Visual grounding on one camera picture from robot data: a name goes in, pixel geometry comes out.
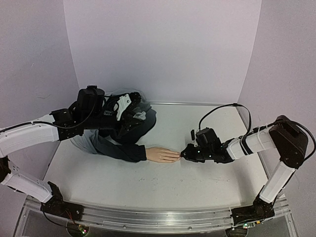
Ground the aluminium table edge strip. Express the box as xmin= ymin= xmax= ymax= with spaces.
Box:
xmin=149 ymin=101 xmax=226 ymax=107

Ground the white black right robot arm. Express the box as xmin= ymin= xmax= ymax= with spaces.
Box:
xmin=181 ymin=115 xmax=316 ymax=226

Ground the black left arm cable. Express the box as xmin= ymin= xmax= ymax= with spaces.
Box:
xmin=0 ymin=98 xmax=104 ymax=135

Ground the dark jacket with grey lining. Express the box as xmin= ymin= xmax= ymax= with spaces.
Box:
xmin=70 ymin=92 xmax=157 ymax=163

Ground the black right camera cable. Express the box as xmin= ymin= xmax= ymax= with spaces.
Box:
xmin=198 ymin=103 xmax=252 ymax=136

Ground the clear nail polish bottle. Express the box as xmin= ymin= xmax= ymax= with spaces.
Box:
xmin=133 ymin=111 xmax=146 ymax=120

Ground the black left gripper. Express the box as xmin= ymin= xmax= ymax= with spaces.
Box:
xmin=84 ymin=110 xmax=146 ymax=139

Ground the mannequin hand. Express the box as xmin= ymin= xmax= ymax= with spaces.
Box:
xmin=146 ymin=147 xmax=180 ymax=163

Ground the aluminium front rail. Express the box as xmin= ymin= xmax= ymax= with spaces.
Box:
xmin=23 ymin=202 xmax=293 ymax=229

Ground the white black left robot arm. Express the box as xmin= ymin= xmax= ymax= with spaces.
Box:
xmin=0 ymin=85 xmax=146 ymax=221

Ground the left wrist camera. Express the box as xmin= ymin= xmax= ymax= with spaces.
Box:
xmin=117 ymin=93 xmax=131 ymax=121

